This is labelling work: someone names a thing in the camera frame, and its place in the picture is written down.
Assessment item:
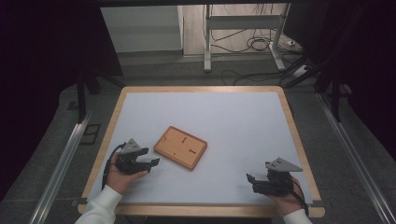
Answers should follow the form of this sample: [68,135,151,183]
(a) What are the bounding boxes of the black floor cables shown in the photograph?
[210,3,312,87]

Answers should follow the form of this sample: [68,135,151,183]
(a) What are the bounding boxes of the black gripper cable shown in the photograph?
[290,178,310,217]
[101,143,127,190]

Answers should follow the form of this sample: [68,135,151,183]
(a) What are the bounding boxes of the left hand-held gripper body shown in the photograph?
[115,138,149,175]

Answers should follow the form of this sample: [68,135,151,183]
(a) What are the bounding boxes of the person's right hand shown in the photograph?
[270,175,305,217]

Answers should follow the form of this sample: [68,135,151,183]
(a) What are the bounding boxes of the white power strip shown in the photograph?
[292,64,310,78]

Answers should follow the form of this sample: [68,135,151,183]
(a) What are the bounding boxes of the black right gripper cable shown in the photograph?
[290,178,310,217]

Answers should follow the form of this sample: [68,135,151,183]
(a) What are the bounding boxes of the black metal stand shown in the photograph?
[281,6,368,123]
[76,69,125,124]

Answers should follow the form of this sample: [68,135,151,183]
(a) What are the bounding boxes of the aluminium floor rail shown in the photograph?
[316,92,396,224]
[29,113,92,224]

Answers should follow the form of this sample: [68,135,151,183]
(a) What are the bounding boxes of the wooden table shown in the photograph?
[77,85,326,218]

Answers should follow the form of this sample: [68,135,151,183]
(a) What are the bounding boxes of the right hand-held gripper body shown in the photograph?
[252,157,304,197]

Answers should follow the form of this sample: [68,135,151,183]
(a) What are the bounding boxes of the person's left hand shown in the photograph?
[105,153,149,196]

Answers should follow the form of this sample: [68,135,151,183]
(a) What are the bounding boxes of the wooden photo frame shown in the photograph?
[152,125,208,171]

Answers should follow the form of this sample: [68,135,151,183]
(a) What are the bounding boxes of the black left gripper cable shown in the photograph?
[101,143,127,190]

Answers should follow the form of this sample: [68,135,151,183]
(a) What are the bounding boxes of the white metal desk frame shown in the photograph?
[203,3,291,73]

